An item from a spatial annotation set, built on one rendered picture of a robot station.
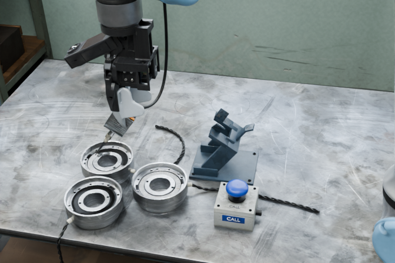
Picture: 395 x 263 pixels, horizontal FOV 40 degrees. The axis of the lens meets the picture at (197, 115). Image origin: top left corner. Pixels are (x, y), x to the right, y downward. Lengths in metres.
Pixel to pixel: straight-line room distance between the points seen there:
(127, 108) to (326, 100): 0.54
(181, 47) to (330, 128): 1.59
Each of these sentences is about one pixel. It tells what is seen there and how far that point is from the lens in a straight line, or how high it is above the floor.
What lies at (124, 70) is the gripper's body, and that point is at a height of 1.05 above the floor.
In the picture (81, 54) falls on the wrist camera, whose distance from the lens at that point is 0.96.
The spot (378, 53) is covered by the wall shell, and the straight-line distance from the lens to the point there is 2.63.
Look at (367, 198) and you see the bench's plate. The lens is 1.07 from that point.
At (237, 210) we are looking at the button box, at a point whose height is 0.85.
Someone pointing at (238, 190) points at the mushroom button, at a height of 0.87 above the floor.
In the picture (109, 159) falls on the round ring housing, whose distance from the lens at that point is 1.11.
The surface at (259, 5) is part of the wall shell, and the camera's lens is 2.54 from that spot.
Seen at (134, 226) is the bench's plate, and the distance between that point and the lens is 0.99.
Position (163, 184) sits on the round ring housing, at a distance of 1.04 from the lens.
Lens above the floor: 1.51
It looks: 35 degrees down
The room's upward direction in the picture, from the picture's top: 1 degrees counter-clockwise
